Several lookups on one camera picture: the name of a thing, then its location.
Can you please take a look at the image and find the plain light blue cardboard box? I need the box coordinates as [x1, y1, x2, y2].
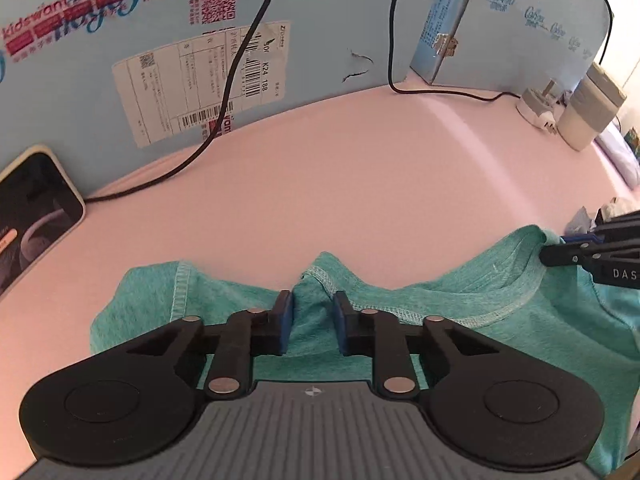
[410, 0, 613, 96]

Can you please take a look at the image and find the lavender folded cloth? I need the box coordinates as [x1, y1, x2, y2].
[595, 125, 640, 186]

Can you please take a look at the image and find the taped light blue cardboard box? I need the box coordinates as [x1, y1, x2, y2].
[0, 0, 476, 196]

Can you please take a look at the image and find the white grey-sleeved tumbler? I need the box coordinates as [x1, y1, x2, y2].
[557, 62, 627, 152]

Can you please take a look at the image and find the white-cased smartphone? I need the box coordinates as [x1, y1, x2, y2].
[0, 145, 87, 301]

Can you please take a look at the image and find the white power adapter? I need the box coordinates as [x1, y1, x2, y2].
[516, 77, 571, 136]

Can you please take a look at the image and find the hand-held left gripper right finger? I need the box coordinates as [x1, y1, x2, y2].
[332, 290, 506, 401]

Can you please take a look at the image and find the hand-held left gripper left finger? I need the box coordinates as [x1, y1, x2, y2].
[122, 290, 293, 401]

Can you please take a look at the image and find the green cloth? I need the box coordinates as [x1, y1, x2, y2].
[90, 225, 640, 476]

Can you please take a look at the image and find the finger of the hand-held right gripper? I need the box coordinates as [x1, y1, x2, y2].
[560, 211, 640, 247]
[539, 241, 640, 267]

